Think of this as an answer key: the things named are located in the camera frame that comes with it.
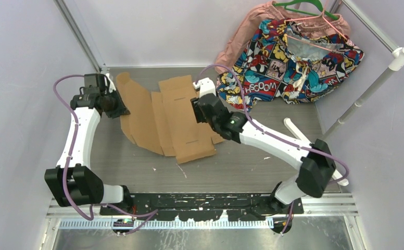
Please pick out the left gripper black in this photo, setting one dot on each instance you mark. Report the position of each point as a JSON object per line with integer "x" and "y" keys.
{"x": 122, "y": 110}

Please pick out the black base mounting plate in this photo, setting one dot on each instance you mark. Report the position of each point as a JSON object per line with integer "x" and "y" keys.
{"x": 204, "y": 206}

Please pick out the aluminium corner post left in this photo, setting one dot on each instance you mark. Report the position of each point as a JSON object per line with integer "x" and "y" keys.
{"x": 79, "y": 32}

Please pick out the colourful comic print shorts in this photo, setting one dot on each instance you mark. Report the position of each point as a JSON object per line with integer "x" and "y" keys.
{"x": 279, "y": 61}

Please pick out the aluminium corner post right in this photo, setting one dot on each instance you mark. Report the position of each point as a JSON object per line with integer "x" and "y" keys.
{"x": 374, "y": 29}

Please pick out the brown cardboard box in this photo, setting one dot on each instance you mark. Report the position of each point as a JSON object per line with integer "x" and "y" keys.
{"x": 163, "y": 122}

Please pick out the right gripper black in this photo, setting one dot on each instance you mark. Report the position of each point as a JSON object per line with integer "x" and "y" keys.
{"x": 199, "y": 118}

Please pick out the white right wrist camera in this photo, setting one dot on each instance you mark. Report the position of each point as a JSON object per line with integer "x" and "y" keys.
{"x": 204, "y": 86}

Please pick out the pink wire hanger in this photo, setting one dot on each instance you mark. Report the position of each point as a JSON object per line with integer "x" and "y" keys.
{"x": 321, "y": 34}

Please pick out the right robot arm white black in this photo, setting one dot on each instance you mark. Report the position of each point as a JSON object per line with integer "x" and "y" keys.
{"x": 313, "y": 161}

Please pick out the white grey clothes rack stand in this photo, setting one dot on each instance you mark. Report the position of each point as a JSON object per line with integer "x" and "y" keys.
{"x": 396, "y": 64}

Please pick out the aluminium corner post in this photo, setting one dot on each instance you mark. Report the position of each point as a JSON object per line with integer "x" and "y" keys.
{"x": 79, "y": 32}
{"x": 374, "y": 29}

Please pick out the pink garment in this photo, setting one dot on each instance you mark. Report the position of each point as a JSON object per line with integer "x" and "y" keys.
{"x": 245, "y": 31}

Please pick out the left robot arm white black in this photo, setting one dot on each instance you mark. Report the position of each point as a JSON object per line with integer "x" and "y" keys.
{"x": 71, "y": 181}

